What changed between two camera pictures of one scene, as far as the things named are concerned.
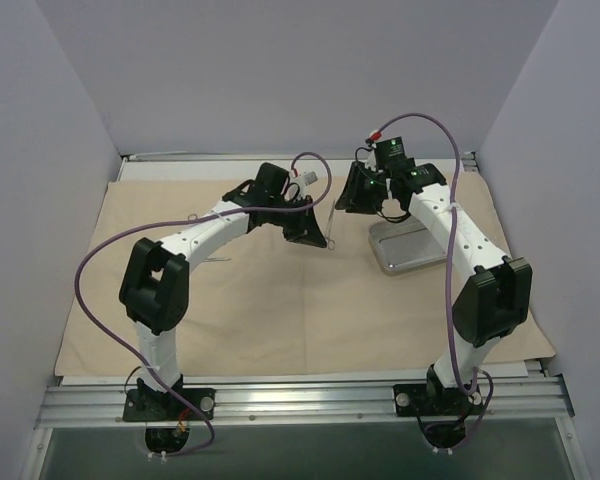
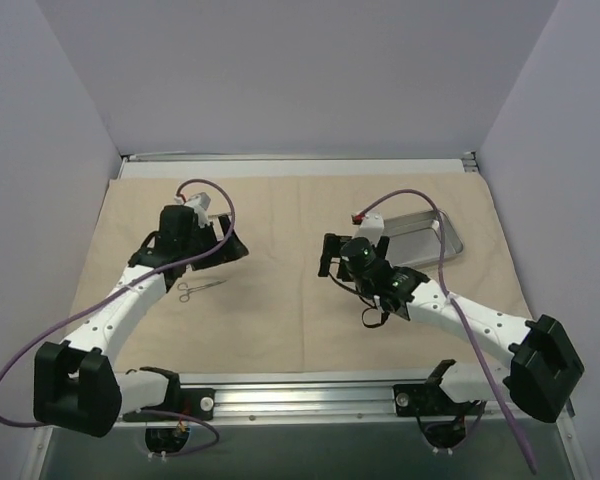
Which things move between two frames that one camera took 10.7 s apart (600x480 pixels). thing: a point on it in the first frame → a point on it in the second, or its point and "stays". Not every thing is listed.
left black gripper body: (296, 226) → (212, 240)
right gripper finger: (348, 198) → (331, 249)
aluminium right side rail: (469, 162) stays
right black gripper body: (362, 189) → (333, 251)
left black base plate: (143, 405) stays
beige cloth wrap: (261, 303) stays
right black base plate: (428, 399) stays
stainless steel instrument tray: (405, 246) stays
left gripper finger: (312, 233) → (224, 223)
